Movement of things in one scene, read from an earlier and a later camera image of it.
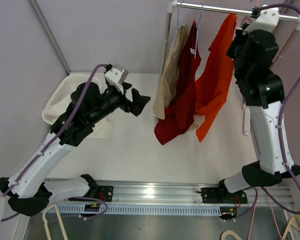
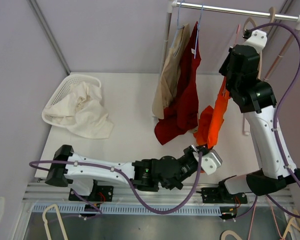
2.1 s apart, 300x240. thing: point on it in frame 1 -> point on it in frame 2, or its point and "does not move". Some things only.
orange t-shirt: x=213 y=87 -> x=211 y=119
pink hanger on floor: x=253 y=215 does not move
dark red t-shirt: x=180 y=117 does not move
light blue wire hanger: x=197 y=31 does not move
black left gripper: x=138 y=102 -> x=190 y=151
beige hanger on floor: x=48 y=234 does not move
